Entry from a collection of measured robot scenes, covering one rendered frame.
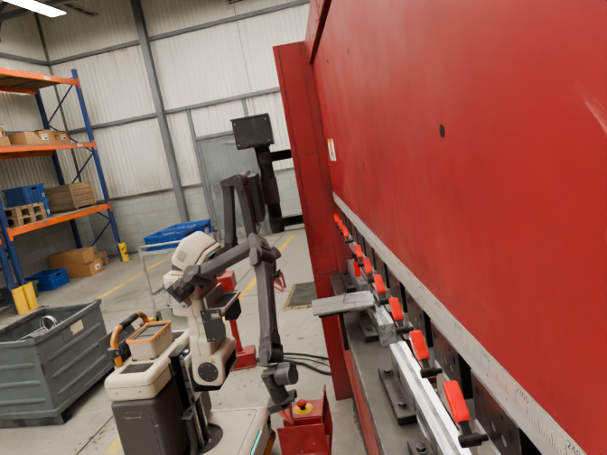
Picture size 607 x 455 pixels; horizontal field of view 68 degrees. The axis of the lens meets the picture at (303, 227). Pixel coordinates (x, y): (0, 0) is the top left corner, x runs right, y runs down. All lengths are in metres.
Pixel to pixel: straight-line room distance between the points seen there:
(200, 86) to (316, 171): 7.21
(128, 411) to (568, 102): 2.27
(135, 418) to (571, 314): 2.18
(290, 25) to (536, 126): 9.08
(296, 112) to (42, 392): 2.72
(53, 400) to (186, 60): 7.44
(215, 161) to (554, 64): 9.38
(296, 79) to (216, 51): 7.04
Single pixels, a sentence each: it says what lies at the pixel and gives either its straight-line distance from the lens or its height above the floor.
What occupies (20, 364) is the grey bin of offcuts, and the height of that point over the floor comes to 0.53.
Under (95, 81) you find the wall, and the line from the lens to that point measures 10.93.
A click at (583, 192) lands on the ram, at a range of 0.40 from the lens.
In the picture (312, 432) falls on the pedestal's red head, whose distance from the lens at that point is 1.65.
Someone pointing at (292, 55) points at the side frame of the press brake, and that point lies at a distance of 2.84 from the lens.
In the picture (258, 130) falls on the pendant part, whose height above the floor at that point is 1.85.
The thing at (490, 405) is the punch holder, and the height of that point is 1.32.
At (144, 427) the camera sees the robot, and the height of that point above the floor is 0.55.
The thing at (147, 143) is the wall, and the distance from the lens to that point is 10.34.
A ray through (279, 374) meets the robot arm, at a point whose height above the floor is 1.00.
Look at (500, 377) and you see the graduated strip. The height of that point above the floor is 1.39.
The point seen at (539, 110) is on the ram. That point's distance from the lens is 0.44.
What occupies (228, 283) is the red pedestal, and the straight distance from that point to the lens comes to 3.68.
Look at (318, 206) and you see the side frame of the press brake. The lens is 2.82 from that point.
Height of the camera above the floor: 1.72
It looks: 10 degrees down
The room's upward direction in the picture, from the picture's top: 10 degrees counter-clockwise
